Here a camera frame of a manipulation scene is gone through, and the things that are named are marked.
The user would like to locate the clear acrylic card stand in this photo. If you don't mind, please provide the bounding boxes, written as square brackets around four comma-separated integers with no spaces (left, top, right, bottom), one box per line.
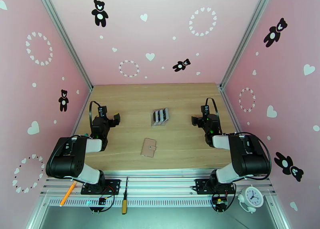
[151,107,170,127]

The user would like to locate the orange pencil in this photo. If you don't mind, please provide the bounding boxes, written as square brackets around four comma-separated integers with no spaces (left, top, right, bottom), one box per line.
[59,181,78,207]

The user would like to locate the white alarm clock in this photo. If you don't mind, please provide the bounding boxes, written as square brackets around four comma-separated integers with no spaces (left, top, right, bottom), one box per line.
[237,185,264,213]

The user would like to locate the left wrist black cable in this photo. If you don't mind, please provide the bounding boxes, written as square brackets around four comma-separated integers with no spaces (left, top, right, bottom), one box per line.
[88,100,101,131]

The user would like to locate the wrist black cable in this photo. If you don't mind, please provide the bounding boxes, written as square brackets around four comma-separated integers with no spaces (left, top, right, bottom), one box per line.
[205,97,223,135]
[88,100,101,131]

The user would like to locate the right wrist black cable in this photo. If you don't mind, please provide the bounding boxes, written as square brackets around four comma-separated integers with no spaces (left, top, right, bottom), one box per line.
[205,97,223,135]

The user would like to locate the aluminium side rail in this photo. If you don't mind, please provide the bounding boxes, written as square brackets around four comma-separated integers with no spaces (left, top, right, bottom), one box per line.
[219,84,240,136]
[70,85,94,139]

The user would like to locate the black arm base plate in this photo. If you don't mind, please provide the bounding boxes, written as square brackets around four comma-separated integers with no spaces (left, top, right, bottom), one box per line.
[80,179,121,196]
[195,178,236,196]

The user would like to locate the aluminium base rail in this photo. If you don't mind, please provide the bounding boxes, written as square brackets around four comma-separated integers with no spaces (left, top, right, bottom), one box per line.
[39,169,277,197]

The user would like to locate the yellow handled screwdriver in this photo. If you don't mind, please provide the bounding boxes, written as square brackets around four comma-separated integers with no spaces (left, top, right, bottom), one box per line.
[122,176,129,215]

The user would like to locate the perforated metal cable duct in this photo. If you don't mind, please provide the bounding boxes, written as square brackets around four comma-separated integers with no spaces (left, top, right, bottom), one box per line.
[46,197,272,208]

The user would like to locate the aluminium frame post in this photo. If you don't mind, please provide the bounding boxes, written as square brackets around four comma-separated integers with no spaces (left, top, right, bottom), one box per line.
[34,0,94,92]
[219,0,277,90]

